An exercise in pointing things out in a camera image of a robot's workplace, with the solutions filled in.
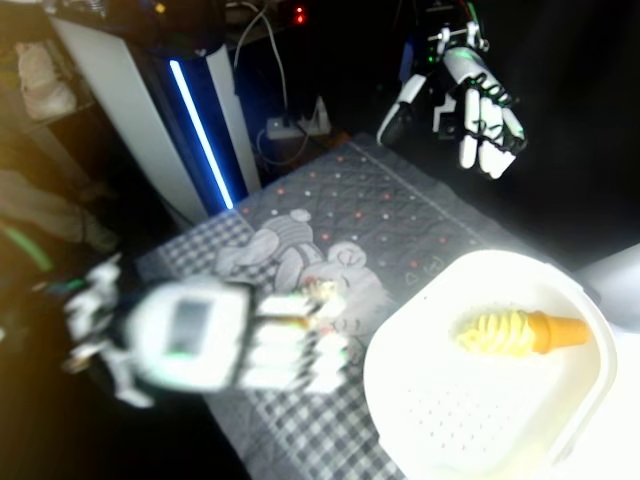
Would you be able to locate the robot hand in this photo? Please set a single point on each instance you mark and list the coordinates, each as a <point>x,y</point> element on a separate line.
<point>200,335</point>
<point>472,110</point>

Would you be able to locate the yellow swirl toy ice cream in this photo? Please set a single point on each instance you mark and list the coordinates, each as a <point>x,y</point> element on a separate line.
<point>500,332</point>

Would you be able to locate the white perforated basket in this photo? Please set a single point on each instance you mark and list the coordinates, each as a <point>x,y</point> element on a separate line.
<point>450,400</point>

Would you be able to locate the grey quilt with printed bear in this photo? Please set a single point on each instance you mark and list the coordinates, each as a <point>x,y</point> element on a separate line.
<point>390,200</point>

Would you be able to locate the white power strip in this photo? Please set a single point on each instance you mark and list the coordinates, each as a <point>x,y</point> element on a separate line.
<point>282,127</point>

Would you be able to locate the black box with red lights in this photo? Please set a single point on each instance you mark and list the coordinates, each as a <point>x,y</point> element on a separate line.
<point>300,15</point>

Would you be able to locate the white column with blue light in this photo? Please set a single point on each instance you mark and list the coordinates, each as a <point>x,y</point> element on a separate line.
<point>130,125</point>

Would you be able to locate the white cloth bundle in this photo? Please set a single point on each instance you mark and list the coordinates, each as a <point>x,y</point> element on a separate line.
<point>45,85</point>

